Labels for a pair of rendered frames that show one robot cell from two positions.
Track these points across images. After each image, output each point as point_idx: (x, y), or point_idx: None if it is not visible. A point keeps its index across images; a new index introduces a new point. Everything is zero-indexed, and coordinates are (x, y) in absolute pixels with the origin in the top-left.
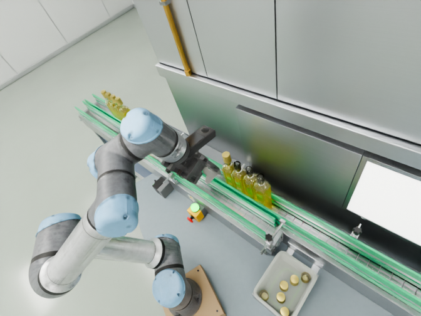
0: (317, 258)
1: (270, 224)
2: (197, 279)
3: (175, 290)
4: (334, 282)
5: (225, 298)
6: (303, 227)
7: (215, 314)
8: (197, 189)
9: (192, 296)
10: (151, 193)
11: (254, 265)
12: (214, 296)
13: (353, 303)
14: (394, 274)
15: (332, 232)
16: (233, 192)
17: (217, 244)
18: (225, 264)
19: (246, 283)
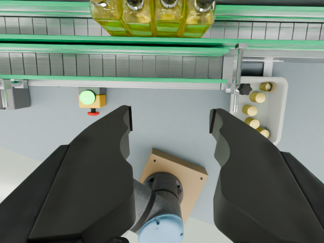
0: (280, 59)
1: (214, 56)
2: (160, 168)
3: (176, 235)
4: (290, 68)
5: (194, 156)
6: (256, 31)
7: (201, 182)
8: (73, 79)
9: (177, 196)
10: (4, 112)
11: (202, 108)
12: (190, 169)
13: (314, 76)
14: None
15: (308, 15)
16: (134, 43)
17: (147, 114)
18: (171, 128)
19: (205, 129)
